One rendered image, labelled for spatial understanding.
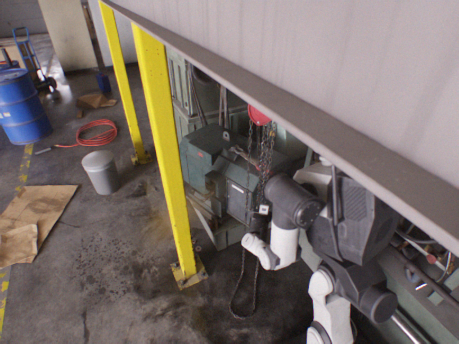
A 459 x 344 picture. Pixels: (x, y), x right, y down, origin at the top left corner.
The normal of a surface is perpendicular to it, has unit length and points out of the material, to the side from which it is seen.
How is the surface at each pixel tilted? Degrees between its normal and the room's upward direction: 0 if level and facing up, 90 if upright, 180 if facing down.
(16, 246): 5
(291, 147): 72
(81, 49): 90
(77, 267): 0
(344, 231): 85
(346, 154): 0
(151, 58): 90
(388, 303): 65
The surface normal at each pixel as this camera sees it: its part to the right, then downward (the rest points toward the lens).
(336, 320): 0.33, 0.17
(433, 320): -0.89, 0.28
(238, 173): -0.48, -0.24
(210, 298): 0.00, -0.79
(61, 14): 0.46, 0.54
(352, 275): 0.13, -0.54
